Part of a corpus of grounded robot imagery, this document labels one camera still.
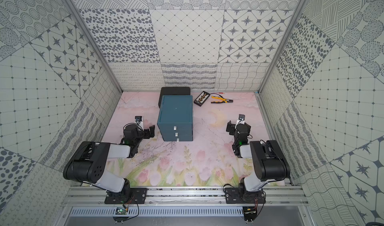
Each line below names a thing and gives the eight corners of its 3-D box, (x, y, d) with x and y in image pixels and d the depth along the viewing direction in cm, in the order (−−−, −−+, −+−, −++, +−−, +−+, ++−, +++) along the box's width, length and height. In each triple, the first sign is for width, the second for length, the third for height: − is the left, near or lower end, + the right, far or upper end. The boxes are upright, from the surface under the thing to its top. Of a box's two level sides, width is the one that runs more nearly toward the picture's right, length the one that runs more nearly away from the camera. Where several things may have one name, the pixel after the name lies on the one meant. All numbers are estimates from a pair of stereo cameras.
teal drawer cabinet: (163, 144, 94) (155, 125, 76) (167, 116, 108) (161, 95, 90) (192, 144, 94) (191, 125, 76) (193, 116, 108) (192, 95, 90)
